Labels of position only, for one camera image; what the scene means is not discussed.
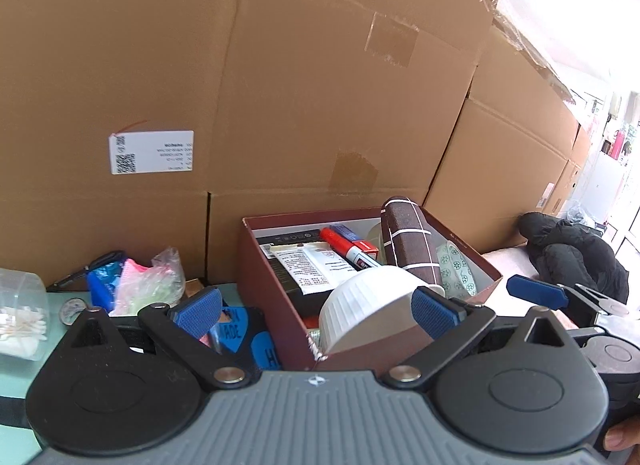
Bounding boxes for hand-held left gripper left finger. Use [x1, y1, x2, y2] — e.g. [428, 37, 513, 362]
[62, 286, 252, 391]

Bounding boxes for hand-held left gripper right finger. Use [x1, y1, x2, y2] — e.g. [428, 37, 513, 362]
[382, 286, 576, 392]

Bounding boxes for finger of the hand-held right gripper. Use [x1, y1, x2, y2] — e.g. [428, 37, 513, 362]
[506, 275, 632, 320]

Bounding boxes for white ribbed bowl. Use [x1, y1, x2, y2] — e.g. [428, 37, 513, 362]
[317, 266, 446, 356]

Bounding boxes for brown striped glasses case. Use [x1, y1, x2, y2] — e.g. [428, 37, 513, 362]
[380, 196, 443, 288]

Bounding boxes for brown cardboard storage box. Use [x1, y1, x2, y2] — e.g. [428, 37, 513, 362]
[236, 206, 503, 371]

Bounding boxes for marker pen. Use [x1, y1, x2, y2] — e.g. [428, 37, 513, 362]
[319, 227, 382, 270]

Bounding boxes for printed paper packet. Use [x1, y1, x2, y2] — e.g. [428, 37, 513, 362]
[272, 244, 358, 293]

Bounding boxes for person's right hand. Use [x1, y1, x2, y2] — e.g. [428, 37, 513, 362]
[603, 417, 640, 452]

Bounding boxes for black and blue card packet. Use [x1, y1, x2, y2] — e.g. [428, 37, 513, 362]
[200, 305, 278, 372]

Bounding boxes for green patterned packet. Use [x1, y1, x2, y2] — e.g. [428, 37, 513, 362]
[436, 241, 477, 297]

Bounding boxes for black cloth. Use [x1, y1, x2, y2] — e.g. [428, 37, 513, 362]
[517, 211, 631, 305]

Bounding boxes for pink items in plastic bag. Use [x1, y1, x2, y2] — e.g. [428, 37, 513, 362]
[115, 247, 186, 317]

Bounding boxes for blue plastic packet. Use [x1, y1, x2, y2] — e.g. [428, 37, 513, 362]
[86, 262, 124, 315]

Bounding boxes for small red box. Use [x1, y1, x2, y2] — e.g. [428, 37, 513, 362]
[330, 225, 379, 253]

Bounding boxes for black box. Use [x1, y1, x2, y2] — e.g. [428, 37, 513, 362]
[252, 227, 322, 247]

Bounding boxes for black slim tool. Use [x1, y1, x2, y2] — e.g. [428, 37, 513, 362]
[47, 251, 127, 292]

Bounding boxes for round metal badge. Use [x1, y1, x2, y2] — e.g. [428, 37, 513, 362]
[60, 297, 92, 327]

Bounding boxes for white shipping label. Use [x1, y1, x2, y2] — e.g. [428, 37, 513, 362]
[109, 131, 195, 176]

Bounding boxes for clear cotton swab container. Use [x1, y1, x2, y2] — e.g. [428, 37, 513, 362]
[0, 267, 50, 361]

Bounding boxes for large cardboard box with label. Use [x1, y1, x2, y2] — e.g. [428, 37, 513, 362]
[0, 0, 501, 196]

